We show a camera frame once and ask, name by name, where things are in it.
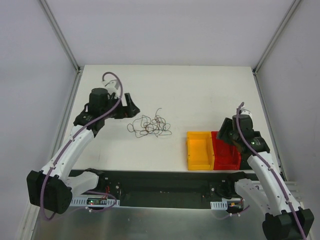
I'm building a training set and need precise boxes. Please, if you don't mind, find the red wire bundle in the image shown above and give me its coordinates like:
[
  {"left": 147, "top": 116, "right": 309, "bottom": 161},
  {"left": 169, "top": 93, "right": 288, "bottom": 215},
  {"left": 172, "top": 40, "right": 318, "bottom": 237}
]
[{"left": 126, "top": 107, "right": 173, "bottom": 139}]

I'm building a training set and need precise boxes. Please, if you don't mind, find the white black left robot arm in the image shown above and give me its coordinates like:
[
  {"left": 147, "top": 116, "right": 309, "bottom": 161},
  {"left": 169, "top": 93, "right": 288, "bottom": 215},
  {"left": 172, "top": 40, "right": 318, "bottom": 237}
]
[{"left": 26, "top": 87, "right": 140, "bottom": 214}]

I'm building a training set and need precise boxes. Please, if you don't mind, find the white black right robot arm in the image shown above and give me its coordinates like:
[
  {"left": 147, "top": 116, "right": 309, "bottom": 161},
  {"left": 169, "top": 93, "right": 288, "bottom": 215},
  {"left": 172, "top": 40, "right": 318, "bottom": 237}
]
[{"left": 215, "top": 111, "right": 315, "bottom": 240}]

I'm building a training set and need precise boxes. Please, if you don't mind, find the red plastic bin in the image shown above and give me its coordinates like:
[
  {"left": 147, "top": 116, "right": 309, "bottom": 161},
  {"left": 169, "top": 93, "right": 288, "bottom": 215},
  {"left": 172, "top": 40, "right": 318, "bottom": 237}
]
[{"left": 211, "top": 131, "right": 242, "bottom": 171}]

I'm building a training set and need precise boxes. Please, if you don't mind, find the black plastic bin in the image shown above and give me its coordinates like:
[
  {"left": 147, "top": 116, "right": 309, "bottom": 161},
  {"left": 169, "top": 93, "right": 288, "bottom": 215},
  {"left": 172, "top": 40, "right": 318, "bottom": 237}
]
[{"left": 239, "top": 151, "right": 252, "bottom": 170}]

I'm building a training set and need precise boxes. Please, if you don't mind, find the yellow plastic bin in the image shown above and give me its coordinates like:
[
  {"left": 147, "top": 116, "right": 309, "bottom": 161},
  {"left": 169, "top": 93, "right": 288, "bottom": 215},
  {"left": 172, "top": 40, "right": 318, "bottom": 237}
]
[{"left": 186, "top": 131, "right": 215, "bottom": 171}]

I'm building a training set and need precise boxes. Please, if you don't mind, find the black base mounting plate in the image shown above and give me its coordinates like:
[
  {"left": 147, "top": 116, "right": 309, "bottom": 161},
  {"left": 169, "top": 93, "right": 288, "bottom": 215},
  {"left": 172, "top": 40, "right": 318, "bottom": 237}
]
[{"left": 76, "top": 169, "right": 257, "bottom": 208}]

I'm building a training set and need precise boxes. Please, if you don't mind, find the metal front panel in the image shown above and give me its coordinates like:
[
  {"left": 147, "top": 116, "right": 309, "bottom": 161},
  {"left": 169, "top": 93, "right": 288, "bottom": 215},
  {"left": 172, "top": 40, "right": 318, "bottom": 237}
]
[{"left": 31, "top": 207, "right": 265, "bottom": 240}]

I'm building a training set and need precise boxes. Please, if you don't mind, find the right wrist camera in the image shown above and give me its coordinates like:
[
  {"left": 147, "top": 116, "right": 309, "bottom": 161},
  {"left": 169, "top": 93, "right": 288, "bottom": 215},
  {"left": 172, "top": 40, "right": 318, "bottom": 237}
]
[{"left": 239, "top": 107, "right": 253, "bottom": 118}]

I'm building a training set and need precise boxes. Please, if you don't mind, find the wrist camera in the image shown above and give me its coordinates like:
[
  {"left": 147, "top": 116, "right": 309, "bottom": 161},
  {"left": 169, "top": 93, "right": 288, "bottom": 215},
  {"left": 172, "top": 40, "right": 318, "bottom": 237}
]
[
  {"left": 239, "top": 107, "right": 253, "bottom": 118},
  {"left": 102, "top": 79, "right": 121, "bottom": 98}
]

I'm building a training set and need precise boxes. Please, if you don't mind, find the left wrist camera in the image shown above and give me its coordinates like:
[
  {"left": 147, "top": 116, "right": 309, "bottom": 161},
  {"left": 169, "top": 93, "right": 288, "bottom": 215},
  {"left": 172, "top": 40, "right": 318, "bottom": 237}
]
[{"left": 102, "top": 79, "right": 121, "bottom": 98}]

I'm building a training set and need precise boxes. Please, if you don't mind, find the left aluminium frame post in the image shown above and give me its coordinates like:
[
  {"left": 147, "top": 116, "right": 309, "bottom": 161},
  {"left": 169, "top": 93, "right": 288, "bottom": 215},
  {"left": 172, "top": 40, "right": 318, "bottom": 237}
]
[{"left": 37, "top": 0, "right": 84, "bottom": 74}]

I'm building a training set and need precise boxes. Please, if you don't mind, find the aluminium frame post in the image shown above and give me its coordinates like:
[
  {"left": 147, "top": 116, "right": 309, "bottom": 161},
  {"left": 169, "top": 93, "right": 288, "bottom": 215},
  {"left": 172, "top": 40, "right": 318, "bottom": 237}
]
[
  {"left": 37, "top": 0, "right": 84, "bottom": 74},
  {"left": 251, "top": 0, "right": 303, "bottom": 75}
]

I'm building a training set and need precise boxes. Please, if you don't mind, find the right white cable duct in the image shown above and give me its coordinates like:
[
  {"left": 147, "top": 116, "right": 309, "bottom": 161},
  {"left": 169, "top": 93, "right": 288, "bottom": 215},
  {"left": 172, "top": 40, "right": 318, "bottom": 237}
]
[{"left": 210, "top": 201, "right": 228, "bottom": 211}]

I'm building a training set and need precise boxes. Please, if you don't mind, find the white cable duct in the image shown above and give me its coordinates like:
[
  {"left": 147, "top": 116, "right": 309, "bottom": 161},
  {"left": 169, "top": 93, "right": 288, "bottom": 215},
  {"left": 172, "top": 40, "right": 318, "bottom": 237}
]
[
  {"left": 69, "top": 196, "right": 120, "bottom": 208},
  {"left": 210, "top": 201, "right": 228, "bottom": 211}
]

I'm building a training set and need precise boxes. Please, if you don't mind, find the right aluminium frame post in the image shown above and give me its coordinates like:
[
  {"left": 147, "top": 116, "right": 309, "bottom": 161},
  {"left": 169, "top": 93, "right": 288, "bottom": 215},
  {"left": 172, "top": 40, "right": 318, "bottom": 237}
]
[{"left": 251, "top": 0, "right": 303, "bottom": 75}]

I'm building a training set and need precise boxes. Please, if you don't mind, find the left white cable duct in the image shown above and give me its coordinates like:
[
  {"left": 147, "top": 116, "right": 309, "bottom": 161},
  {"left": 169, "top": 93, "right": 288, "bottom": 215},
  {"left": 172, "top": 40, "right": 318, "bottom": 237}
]
[{"left": 69, "top": 196, "right": 120, "bottom": 208}]

